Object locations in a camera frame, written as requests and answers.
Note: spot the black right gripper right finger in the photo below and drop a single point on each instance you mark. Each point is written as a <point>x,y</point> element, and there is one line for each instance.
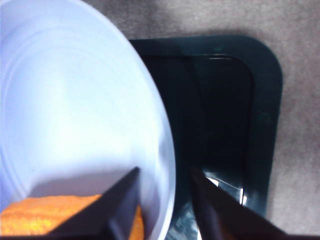
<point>225,220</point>

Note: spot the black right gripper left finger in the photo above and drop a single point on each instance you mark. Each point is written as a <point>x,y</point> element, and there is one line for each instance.
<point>105,217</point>

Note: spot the orange-yellow corn cob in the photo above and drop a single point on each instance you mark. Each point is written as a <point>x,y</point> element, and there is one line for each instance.
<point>37,215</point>

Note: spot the blue round plate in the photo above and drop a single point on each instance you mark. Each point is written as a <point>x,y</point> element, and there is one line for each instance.
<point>75,100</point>

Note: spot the black rectangular tray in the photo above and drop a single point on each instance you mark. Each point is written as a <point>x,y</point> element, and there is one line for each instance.
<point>265,100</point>

